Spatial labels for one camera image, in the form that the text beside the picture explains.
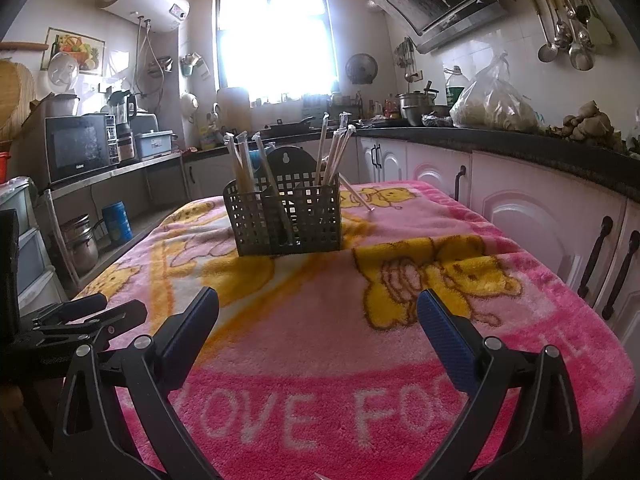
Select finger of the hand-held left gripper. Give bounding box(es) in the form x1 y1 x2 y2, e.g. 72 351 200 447
27 292 109 329
30 300 149 356

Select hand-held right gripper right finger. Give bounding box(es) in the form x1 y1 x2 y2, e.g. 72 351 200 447
416 288 584 480

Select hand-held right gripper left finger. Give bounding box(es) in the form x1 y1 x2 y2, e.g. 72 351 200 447
52 286 221 480

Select black plastic utensil basket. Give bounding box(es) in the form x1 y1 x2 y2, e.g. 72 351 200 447
222 146 343 258

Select wooden chopstick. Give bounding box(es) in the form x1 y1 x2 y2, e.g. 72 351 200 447
339 174 377 214

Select row of hanging kitchen utensils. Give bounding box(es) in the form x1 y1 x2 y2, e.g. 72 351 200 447
530 0 613 72

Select white plastic drawer unit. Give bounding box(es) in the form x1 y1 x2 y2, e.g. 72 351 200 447
0 176 68 316

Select stacked steel pots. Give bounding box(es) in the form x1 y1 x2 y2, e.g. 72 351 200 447
60 214 101 273

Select blue tin can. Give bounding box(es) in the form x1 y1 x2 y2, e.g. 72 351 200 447
101 201 133 247

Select pink printed blanket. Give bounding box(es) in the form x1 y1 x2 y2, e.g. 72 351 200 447
70 180 636 480

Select black microwave oven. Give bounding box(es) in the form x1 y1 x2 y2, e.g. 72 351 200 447
44 114 113 186

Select stone appliance shelf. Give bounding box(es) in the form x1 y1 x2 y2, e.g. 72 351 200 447
47 152 188 281

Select grey pot with lid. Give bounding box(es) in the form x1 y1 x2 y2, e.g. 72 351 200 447
46 92 81 118

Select round bamboo tray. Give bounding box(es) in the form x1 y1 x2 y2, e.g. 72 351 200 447
0 57 36 133

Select grey-blue lidded appliance box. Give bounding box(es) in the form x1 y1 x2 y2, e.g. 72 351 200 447
134 131 178 160

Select blender with dark jar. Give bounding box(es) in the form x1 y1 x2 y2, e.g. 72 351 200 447
107 89 140 166

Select black kitchen countertop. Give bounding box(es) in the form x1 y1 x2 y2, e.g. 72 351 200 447
182 122 640 206

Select small white fan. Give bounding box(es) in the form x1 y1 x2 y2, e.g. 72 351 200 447
47 51 81 95

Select white cutting board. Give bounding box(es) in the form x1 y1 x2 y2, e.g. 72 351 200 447
216 86 252 133

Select wooden rolling pin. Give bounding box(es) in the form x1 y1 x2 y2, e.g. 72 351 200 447
0 40 48 53

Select black wok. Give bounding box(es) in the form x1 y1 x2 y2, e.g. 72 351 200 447
260 116 316 136

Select white hanging strainer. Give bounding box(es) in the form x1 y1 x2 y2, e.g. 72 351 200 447
179 91 201 123

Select steel cooking pot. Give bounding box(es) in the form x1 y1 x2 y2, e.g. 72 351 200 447
397 89 441 127

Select group of condiment bottles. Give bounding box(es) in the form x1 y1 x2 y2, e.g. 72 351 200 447
367 92 401 120

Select clear plastic bag of food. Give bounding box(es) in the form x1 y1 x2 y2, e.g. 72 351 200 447
449 51 546 133

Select oil bottle with green label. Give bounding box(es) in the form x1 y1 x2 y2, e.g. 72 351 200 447
444 66 471 111

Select pile of ginger roots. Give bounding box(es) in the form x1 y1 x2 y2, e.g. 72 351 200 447
547 101 628 153

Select green hanging cup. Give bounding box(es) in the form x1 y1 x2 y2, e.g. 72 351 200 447
180 51 207 78

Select hanging cooking tools by stove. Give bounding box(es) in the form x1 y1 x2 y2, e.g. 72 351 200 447
394 36 417 83

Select kitchen window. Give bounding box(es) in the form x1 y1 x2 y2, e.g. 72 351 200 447
214 0 335 106

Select fruit wall poster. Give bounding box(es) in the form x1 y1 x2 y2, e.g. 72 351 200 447
40 27 107 77

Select water heater hoses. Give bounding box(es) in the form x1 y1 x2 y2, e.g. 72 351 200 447
135 15 166 98

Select round black wall fan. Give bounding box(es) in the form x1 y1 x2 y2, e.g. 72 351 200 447
345 52 378 85

